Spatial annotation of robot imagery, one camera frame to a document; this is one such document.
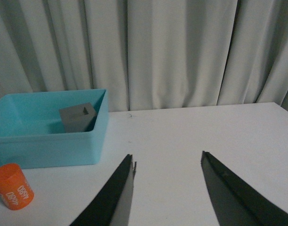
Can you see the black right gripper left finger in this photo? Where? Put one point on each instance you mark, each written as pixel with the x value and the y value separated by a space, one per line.
pixel 112 205

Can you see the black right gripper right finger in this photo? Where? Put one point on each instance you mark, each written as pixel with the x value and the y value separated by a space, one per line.
pixel 234 201

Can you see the gray block with square hole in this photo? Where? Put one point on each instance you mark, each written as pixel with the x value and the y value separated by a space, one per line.
pixel 78 118

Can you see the orange cylinder part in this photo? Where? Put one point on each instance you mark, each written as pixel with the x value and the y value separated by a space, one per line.
pixel 15 191

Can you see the blue plastic box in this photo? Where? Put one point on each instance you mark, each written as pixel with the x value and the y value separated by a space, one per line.
pixel 33 136

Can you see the white curtain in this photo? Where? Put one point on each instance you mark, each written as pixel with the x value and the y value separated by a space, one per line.
pixel 148 54

